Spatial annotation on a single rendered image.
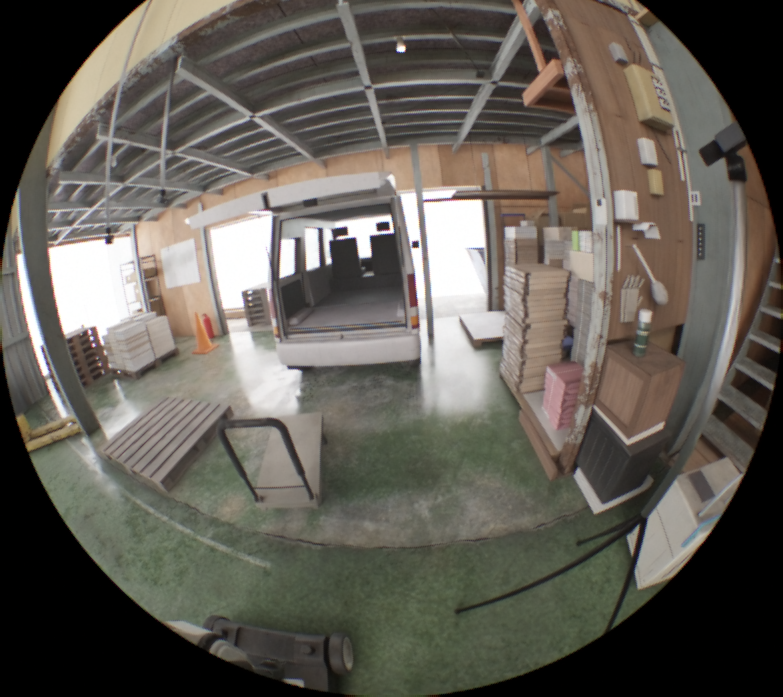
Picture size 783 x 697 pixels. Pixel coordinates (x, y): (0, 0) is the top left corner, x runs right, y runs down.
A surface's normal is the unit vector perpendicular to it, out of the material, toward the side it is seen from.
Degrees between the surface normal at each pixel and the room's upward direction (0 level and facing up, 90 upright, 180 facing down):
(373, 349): 87
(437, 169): 90
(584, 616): 0
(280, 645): 0
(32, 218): 90
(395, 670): 0
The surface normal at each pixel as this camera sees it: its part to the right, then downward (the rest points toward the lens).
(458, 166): -0.06, 0.25
